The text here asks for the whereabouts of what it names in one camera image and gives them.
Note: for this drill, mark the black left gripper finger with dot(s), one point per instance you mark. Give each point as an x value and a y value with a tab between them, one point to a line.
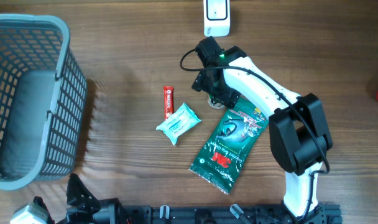
80	197
39	201

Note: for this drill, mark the mint green wipes packet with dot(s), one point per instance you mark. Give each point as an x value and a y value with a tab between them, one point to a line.
178	123

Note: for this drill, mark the white jar green lid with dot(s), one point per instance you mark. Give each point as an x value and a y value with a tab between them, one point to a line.
214	103

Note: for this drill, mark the white barcode scanner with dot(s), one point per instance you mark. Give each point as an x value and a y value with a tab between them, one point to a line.
217	18

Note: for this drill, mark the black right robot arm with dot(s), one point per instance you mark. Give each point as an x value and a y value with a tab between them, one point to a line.
298	129

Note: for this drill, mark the red Nescafe stick sachet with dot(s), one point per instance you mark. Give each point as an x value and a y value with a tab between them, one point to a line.
168	101

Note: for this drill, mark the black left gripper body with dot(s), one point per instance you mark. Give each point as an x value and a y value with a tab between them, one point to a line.
66	220

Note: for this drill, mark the grey plastic shopping basket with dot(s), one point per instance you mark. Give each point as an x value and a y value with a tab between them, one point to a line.
42	100

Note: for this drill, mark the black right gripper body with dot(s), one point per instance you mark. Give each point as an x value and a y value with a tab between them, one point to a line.
224	95

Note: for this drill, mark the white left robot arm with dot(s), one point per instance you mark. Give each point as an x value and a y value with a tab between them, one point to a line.
111	212

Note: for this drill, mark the green 3M gloves packet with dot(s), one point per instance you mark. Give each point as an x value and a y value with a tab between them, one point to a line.
222	157

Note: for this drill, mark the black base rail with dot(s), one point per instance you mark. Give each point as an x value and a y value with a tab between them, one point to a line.
232	214

